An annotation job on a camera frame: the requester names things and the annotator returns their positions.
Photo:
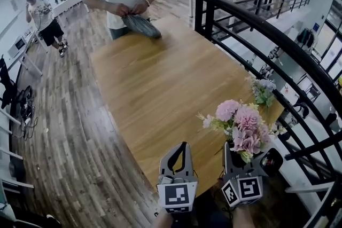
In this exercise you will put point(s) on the person's right forearm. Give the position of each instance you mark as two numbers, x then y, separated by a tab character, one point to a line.
243	217

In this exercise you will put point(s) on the grey plastic bag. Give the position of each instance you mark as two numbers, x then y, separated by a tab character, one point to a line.
144	26

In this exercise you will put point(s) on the white desk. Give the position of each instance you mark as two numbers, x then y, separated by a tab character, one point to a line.
32	65
69	1

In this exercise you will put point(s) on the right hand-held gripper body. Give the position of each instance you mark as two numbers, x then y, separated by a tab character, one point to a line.
249	187

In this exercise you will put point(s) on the black metal railing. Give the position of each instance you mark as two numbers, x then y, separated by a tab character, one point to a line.
201	16

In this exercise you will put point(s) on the wooden table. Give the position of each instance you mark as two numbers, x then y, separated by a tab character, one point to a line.
160	88

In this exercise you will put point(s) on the person's left forearm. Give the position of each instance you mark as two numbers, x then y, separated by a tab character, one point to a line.
163	220

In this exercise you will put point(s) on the purple flower bunch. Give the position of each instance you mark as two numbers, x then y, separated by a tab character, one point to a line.
263	92

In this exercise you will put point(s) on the person's dark trousers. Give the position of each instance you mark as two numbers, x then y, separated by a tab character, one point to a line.
208	211

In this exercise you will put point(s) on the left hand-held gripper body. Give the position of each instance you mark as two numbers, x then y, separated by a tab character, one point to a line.
176	195

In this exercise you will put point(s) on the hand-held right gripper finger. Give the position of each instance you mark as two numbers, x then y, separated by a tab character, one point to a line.
227	165
260	166

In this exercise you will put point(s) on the pink flowers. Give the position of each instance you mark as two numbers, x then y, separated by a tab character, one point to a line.
247	117

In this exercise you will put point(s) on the black office chair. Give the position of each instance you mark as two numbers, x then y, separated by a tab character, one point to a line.
6	80

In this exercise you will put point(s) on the grey waste bin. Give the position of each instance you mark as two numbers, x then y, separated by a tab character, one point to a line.
279	161

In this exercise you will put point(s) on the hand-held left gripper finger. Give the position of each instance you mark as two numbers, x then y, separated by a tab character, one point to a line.
189	163
163	166

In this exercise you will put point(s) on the white microwave oven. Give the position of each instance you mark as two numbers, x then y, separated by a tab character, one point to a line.
16	46

